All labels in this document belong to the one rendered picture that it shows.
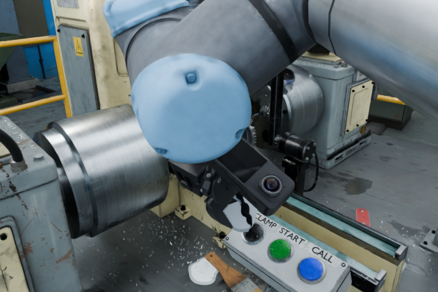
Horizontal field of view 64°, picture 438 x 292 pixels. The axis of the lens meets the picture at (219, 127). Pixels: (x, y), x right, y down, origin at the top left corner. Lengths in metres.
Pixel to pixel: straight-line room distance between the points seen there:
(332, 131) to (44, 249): 0.92
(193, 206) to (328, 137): 0.52
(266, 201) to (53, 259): 0.43
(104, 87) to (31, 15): 5.28
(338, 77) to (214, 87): 0.98
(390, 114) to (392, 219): 2.92
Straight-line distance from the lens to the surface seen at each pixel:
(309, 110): 1.10
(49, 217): 0.65
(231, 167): 0.38
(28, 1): 6.24
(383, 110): 3.98
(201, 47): 0.23
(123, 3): 0.31
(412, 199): 1.23
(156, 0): 0.31
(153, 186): 0.74
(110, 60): 1.00
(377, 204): 1.16
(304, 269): 0.50
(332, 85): 1.18
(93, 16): 0.98
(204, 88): 0.21
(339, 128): 1.29
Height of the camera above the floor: 1.41
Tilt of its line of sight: 22 degrees down
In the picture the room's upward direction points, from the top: 1 degrees counter-clockwise
